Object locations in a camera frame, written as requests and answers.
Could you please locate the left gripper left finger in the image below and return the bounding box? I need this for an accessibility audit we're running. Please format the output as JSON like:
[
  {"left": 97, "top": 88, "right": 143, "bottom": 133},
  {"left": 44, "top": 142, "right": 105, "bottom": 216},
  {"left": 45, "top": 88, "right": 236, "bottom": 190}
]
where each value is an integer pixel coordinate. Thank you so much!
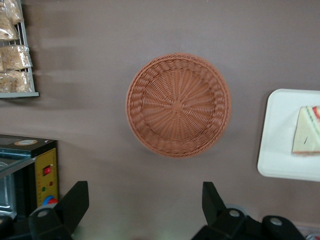
[{"left": 0, "top": 180, "right": 90, "bottom": 240}]

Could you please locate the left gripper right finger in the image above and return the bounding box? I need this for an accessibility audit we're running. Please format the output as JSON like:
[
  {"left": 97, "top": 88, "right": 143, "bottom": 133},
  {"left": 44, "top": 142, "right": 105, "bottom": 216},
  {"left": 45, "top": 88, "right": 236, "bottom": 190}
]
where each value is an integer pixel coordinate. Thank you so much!
[{"left": 191, "top": 181, "right": 307, "bottom": 240}]

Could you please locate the triangular white bread sandwich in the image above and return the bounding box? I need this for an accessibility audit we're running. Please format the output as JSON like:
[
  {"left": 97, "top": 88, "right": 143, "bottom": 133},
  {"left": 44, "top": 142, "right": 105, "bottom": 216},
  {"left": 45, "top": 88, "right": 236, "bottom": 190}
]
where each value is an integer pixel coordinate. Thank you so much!
[{"left": 291, "top": 105, "right": 320, "bottom": 158}]

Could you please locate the cream rectangular serving tray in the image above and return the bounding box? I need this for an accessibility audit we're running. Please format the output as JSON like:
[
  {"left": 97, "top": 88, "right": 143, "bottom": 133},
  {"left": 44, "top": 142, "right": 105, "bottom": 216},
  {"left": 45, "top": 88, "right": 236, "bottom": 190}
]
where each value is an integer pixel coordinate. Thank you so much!
[{"left": 256, "top": 88, "right": 320, "bottom": 183}]

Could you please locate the round brown wicker basket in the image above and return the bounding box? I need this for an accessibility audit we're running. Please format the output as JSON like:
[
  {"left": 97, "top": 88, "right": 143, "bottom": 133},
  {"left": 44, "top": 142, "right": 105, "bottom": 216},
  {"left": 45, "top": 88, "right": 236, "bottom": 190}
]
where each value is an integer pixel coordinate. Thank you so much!
[{"left": 124, "top": 51, "right": 232, "bottom": 159}]

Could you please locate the black food warmer yellow panel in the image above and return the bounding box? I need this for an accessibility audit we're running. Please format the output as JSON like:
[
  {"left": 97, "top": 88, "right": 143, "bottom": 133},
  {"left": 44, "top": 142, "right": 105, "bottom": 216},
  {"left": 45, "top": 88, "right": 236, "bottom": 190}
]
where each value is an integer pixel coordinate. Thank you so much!
[{"left": 0, "top": 134, "right": 60, "bottom": 221}]

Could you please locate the clear bag of pastries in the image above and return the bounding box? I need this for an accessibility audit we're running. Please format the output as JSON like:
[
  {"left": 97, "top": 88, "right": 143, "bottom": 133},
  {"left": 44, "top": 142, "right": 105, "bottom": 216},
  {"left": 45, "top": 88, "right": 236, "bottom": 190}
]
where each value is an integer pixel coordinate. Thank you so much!
[
  {"left": 0, "top": 44, "right": 33, "bottom": 72},
  {"left": 0, "top": 14, "right": 21, "bottom": 41},
  {"left": 0, "top": 70, "right": 33, "bottom": 93},
  {"left": 0, "top": 0, "right": 25, "bottom": 25}
]

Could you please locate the grey wire display rack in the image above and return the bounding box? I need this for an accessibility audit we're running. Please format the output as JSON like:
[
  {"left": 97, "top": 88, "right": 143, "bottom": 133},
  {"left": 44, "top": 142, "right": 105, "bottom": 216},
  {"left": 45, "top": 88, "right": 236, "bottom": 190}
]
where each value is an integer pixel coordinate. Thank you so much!
[{"left": 0, "top": 0, "right": 40, "bottom": 99}]

